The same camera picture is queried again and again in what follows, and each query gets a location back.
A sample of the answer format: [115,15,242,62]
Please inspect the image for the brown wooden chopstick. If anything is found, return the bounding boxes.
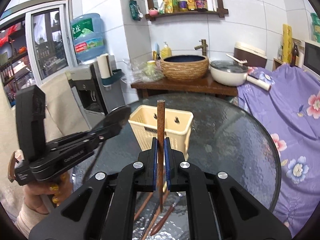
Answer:
[157,100,165,212]

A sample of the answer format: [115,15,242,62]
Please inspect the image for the left hand yellow nails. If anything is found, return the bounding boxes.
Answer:
[23,172,73,215]

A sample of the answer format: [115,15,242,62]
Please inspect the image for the cream plastic utensil basket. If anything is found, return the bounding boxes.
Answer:
[128,104,194,161]

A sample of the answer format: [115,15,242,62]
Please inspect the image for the brown chopstick on table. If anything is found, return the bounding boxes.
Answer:
[132,192,159,239]

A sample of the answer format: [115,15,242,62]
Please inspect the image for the dark wooden sink table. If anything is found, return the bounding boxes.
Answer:
[131,72,238,99]

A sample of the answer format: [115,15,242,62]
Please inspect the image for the water dispenser machine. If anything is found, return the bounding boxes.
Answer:
[66,55,125,128]

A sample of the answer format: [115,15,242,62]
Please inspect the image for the woven basket sink bowl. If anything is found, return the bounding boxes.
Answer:
[160,55,209,82]

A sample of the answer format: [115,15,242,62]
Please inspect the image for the yellow soap dispenser bottle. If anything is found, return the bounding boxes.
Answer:
[160,42,172,59]

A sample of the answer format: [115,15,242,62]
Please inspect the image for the cream pot with glass lid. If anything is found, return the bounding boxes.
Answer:
[210,60,271,91]

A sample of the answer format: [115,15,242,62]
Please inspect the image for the brass faucet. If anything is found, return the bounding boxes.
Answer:
[194,39,208,56]

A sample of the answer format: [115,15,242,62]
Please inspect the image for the brown white rice cooker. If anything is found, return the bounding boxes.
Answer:
[234,42,267,68]

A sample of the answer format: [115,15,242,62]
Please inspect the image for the purple floral cloth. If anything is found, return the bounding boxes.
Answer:
[237,64,319,236]

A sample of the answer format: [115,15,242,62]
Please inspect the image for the blue water jug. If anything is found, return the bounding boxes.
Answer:
[71,13,106,62]

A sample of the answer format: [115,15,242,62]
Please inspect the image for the green hanging packet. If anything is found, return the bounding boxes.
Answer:
[129,0,143,21]

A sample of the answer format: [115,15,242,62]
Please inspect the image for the yellow roll of wrap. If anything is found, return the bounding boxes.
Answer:
[283,24,292,63]

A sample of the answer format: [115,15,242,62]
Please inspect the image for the white microwave oven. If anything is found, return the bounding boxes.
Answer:
[302,40,320,75]

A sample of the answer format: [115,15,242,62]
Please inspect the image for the green instant noodle cups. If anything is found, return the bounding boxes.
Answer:
[310,12,320,43]

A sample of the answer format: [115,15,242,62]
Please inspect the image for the brown handled utensil on table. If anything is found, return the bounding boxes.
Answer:
[150,197,181,236]

